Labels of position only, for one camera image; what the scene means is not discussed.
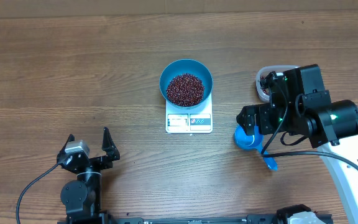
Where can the red adzuki beans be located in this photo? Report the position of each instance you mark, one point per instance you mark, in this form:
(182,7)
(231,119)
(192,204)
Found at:
(187,90)

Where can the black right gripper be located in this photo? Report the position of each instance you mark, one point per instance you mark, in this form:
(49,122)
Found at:
(263,116)

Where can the blue plastic measuring scoop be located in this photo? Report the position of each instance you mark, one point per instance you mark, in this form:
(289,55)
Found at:
(253,142)

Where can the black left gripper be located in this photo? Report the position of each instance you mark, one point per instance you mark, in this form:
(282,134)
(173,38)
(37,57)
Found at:
(112,154)

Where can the white digital kitchen scale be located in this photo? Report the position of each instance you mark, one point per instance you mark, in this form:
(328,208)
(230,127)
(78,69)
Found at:
(195,120)

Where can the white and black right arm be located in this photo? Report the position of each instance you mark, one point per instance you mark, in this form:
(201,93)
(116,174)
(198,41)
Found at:
(295,102)

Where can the clear plastic food container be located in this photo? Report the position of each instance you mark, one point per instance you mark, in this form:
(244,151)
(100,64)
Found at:
(263,72)

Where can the blue metal bowl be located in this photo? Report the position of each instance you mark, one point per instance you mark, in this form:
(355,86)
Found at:
(185,66)

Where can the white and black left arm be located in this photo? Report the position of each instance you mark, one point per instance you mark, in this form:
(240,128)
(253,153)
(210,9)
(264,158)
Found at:
(82,196)

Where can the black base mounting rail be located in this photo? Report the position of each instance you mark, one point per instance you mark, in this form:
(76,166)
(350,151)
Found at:
(292,214)

